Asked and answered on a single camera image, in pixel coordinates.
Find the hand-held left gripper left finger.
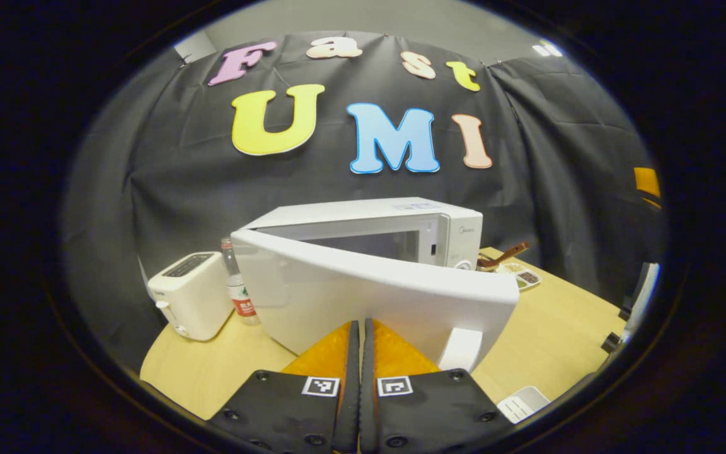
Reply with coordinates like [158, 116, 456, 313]
[209, 320, 362, 454]

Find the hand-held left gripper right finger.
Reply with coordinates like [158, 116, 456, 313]
[361, 318, 515, 454]

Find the white microwave oven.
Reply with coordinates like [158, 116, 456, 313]
[231, 197, 520, 373]

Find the wooden spoon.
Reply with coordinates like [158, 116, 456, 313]
[478, 242, 529, 269]

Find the white divided dish with beans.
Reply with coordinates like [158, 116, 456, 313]
[495, 262, 542, 291]

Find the white rectangular tray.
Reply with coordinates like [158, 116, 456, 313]
[495, 386, 551, 424]

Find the clear water bottle red label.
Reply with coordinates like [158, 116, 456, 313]
[221, 236, 262, 326]

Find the white toaster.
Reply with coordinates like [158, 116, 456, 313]
[147, 252, 234, 342]

